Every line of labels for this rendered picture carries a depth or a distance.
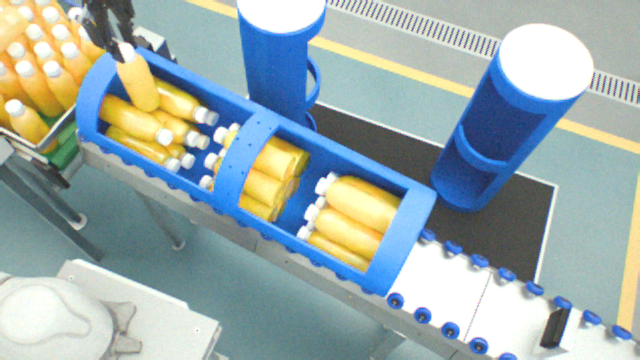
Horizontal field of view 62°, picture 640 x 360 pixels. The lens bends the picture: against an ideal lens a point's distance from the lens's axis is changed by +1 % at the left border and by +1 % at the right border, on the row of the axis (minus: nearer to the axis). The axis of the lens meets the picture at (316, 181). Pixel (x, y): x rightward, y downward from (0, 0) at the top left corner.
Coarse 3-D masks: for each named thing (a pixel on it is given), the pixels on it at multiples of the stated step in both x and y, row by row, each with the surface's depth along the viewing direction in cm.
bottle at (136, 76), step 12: (132, 60) 120; (144, 60) 124; (120, 72) 122; (132, 72) 122; (144, 72) 124; (132, 84) 125; (144, 84) 126; (132, 96) 130; (144, 96) 130; (156, 96) 134; (144, 108) 134
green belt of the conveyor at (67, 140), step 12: (48, 120) 160; (72, 120) 161; (60, 132) 159; (72, 132) 159; (60, 144) 157; (72, 144) 158; (48, 156) 155; (60, 156) 156; (72, 156) 159; (60, 168) 157
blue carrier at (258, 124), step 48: (144, 48) 140; (96, 96) 128; (240, 96) 134; (96, 144) 139; (240, 144) 122; (336, 144) 128; (192, 192) 131; (240, 192) 123; (432, 192) 123; (288, 240) 124; (384, 240) 115; (384, 288) 119
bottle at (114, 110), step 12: (108, 96) 136; (108, 108) 134; (120, 108) 134; (132, 108) 135; (108, 120) 136; (120, 120) 134; (132, 120) 133; (144, 120) 133; (156, 120) 135; (132, 132) 134; (144, 132) 133; (156, 132) 134
